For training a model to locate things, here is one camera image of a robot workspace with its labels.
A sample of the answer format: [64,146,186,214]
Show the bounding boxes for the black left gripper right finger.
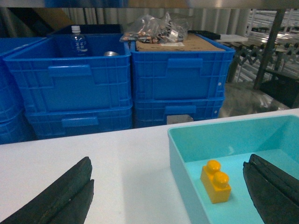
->
[243,154,299,224]

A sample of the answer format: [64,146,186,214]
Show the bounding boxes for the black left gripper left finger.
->
[1,156,94,224]

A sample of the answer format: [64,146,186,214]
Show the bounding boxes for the yellow toy block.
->
[200,160,231,204]

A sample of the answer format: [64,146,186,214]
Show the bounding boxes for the teal plastic tray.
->
[168,115,299,224]

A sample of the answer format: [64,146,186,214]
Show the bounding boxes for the blue crate bottom middle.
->
[25,105,133,140]

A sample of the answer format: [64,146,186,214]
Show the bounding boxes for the blue crate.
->
[131,35,235,101]
[0,37,42,122]
[4,34,132,113]
[0,110,36,145]
[133,96,225,128]
[25,105,133,140]

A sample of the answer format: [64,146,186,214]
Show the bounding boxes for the blue crate bottom left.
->
[0,110,36,145]

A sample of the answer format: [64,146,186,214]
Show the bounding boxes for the blue crate top left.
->
[0,37,42,122]

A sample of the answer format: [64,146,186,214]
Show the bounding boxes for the blue crate bottom right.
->
[133,96,225,128]

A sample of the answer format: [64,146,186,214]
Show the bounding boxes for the blue crate top middle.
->
[4,34,132,113]

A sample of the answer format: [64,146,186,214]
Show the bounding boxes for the blue crate top right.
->
[131,35,235,101]

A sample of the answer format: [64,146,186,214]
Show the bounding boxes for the silver metal can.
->
[104,51,119,56]

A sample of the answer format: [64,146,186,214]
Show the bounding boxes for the clear water bottle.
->
[71,25,88,57]

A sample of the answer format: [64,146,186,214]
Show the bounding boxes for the brown cardboard sheet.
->
[136,34,224,52]

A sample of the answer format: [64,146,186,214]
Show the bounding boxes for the clear plastic bag of parts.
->
[120,13,190,44]

